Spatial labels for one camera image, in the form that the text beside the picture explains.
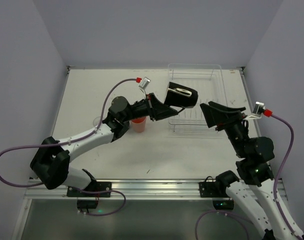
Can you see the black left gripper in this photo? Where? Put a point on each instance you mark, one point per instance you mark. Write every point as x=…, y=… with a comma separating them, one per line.
x=151, y=107

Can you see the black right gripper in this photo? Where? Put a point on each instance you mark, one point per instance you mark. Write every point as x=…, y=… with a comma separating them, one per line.
x=230, y=123

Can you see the pink plastic cup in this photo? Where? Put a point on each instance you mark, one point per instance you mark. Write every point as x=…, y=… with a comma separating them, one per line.
x=138, y=124

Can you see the black metal mug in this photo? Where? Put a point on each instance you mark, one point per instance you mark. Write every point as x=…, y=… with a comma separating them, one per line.
x=180, y=96

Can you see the clear faceted glass cup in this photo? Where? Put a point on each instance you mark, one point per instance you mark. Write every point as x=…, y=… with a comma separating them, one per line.
x=97, y=122

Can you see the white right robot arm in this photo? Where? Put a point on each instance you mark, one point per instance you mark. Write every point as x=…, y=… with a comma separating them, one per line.
x=254, y=188

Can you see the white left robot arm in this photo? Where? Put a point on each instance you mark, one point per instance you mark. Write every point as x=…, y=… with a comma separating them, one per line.
x=51, y=163

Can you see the right black controller box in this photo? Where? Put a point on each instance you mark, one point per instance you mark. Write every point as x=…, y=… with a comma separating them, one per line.
x=223, y=205

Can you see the black controller box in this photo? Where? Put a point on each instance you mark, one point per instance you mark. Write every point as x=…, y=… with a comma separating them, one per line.
x=86, y=205
x=223, y=205

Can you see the left black controller box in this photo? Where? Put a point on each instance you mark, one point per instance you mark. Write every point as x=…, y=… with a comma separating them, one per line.
x=86, y=205

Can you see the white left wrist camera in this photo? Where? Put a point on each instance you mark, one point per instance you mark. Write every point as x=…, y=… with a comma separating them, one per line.
x=143, y=84

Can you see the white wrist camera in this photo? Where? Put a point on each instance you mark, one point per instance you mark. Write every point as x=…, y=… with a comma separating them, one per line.
x=257, y=112
x=143, y=84

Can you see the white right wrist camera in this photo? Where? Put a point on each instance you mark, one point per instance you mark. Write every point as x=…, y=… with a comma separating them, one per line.
x=257, y=112

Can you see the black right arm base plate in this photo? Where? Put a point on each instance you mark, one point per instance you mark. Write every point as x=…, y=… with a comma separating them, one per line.
x=213, y=189

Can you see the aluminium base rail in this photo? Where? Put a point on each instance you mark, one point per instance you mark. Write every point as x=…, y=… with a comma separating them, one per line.
x=133, y=189

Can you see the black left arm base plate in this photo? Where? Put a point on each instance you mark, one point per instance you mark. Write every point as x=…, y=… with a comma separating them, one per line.
x=97, y=186

